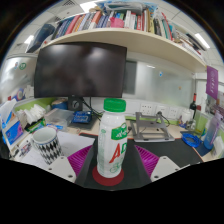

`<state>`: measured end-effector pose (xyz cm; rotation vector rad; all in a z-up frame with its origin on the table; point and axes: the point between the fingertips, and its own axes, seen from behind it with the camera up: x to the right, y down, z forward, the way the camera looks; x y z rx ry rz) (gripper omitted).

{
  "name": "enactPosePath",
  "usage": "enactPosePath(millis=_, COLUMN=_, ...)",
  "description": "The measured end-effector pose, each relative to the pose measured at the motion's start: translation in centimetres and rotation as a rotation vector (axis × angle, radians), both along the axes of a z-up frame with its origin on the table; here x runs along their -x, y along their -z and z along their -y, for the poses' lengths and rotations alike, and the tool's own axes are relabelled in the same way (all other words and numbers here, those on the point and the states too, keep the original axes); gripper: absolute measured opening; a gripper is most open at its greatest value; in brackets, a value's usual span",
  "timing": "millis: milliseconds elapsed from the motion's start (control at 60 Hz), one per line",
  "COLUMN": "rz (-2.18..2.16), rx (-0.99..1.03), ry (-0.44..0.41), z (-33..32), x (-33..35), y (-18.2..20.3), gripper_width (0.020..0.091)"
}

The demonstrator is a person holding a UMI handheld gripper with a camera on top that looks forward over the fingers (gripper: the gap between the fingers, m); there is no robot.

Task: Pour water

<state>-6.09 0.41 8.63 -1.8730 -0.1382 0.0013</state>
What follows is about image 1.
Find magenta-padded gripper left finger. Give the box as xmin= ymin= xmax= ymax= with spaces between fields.
xmin=45 ymin=143 xmax=99 ymax=188

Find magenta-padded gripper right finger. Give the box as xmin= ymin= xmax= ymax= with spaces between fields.
xmin=133 ymin=143 xmax=184 ymax=186

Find white green-capped drink bottle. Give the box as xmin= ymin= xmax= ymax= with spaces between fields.
xmin=96 ymin=97 xmax=129 ymax=180

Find translucent purple water bottle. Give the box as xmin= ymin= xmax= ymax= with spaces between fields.
xmin=202 ymin=111 xmax=222 ymax=151

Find black desk mat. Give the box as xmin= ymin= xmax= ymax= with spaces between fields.
xmin=77 ymin=132 xmax=205 ymax=191

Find black-white checkered mug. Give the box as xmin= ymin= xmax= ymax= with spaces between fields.
xmin=31 ymin=126 xmax=65 ymax=166

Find grey metal laptop stand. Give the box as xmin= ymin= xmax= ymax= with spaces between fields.
xmin=130 ymin=111 xmax=176 ymax=144

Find clear plastic box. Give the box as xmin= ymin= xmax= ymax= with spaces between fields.
xmin=43 ymin=107 xmax=75 ymax=130

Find flat round red coaster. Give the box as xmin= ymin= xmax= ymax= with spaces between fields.
xmin=91 ymin=165 xmax=126 ymax=187

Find small blue box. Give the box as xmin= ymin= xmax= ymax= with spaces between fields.
xmin=71 ymin=110 xmax=93 ymax=125

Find blue tissue box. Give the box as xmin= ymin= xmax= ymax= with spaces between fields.
xmin=0 ymin=98 xmax=25 ymax=148

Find stack of white napkins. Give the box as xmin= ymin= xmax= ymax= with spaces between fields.
xmin=16 ymin=103 xmax=47 ymax=126

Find dark wine bottle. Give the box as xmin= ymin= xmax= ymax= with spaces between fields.
xmin=188 ymin=92 xmax=198 ymax=121

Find purple hanging sign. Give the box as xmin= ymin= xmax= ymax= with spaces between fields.
xmin=205 ymin=65 xmax=220 ymax=101

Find black computer monitor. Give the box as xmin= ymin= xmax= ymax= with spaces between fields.
xmin=33 ymin=42 xmax=129 ymax=113

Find navy blue box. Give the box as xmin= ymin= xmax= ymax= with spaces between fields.
xmin=25 ymin=22 xmax=56 ymax=55

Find ceiling lights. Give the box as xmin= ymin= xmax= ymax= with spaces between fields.
xmin=22 ymin=0 xmax=212 ymax=51

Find coiled blue cable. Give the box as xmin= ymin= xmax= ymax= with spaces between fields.
xmin=181 ymin=132 xmax=201 ymax=149

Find white wall sockets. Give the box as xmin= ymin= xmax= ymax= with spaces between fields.
xmin=139 ymin=102 xmax=180 ymax=120

